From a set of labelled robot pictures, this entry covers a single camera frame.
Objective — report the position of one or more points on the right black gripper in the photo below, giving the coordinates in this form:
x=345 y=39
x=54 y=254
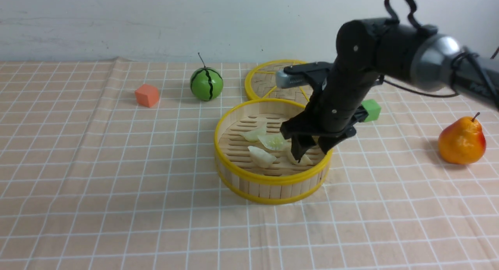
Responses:
x=330 y=110

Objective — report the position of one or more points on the cream dumpling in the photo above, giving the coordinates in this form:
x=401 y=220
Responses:
x=260 y=157
x=304 y=161

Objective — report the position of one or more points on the pale green dumpling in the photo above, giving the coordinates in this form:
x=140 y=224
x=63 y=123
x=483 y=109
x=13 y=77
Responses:
x=273 y=141
x=253 y=135

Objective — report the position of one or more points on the bamboo steamer tray yellow rims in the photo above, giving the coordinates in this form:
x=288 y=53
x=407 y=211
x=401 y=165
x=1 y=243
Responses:
x=282 y=182

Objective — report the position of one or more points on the green toy watermelon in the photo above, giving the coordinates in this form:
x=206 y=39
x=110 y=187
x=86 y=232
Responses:
x=206 y=83

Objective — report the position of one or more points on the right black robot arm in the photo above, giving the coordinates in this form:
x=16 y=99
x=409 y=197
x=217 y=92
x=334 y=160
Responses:
x=368 y=51

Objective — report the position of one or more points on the bamboo steamer lid yellow rim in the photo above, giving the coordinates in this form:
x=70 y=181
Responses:
x=261 y=83

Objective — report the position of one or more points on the green foam cube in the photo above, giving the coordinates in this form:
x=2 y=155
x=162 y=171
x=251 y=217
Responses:
x=373 y=109

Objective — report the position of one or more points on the orange red toy pear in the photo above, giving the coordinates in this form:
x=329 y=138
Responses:
x=462 y=142

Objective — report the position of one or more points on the orange foam cube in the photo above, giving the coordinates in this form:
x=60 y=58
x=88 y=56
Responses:
x=147 y=95

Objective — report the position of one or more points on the pink checked tablecloth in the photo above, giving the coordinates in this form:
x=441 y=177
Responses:
x=91 y=180

